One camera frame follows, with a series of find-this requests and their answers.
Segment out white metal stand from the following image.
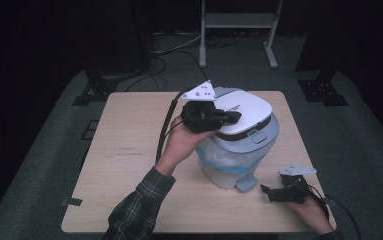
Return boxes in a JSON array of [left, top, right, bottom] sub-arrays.
[[198, 0, 284, 70]]

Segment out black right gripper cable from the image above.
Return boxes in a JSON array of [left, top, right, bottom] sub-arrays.
[[307, 183, 363, 240]]

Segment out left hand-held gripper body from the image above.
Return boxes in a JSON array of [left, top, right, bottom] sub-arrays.
[[180, 79, 228, 134]]

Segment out black stand base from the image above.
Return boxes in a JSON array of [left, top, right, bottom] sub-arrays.
[[297, 68, 349, 107], [72, 66, 147, 107]]

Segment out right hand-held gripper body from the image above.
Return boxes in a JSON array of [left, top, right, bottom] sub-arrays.
[[278, 163, 317, 204]]

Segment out black floor cables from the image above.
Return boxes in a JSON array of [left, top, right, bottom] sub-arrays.
[[124, 31, 211, 93]]

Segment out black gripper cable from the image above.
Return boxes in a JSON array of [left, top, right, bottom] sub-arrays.
[[307, 183, 363, 240], [154, 88, 193, 165]]

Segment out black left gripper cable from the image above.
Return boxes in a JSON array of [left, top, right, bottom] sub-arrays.
[[154, 88, 193, 165]]

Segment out white pedal trash can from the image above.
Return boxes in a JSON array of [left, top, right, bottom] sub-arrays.
[[195, 87, 280, 193]]

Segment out dark tape strip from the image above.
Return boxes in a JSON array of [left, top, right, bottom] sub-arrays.
[[60, 197, 84, 208]]

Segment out translucent blue bin liner bag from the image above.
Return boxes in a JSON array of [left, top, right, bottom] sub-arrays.
[[195, 134, 277, 175]]

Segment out person's left hand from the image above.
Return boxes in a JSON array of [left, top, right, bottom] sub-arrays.
[[154, 114, 218, 177]]

